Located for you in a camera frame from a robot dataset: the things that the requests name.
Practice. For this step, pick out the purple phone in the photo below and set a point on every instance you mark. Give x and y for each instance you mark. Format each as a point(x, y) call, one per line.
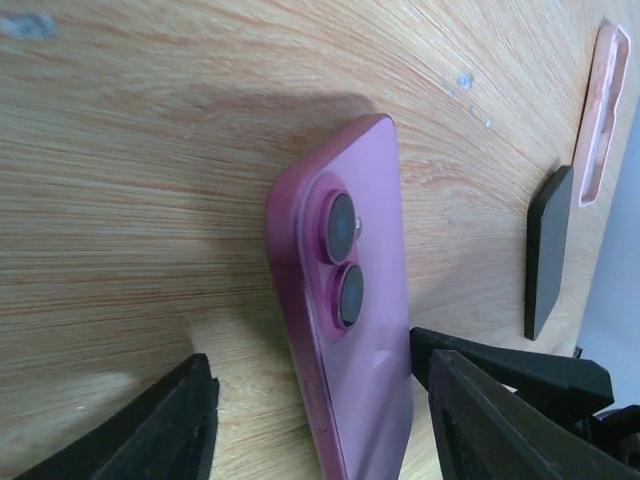
point(335, 246)

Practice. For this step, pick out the pink phone case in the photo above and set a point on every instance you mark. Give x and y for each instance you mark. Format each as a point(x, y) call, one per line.
point(606, 82)

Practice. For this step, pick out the black phone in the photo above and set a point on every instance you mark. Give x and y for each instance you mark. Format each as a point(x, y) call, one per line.
point(546, 238)

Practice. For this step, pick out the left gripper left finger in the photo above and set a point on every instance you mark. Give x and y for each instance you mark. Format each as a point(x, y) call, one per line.
point(167, 432)

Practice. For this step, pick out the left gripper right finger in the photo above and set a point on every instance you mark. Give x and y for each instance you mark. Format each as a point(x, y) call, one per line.
point(509, 414)

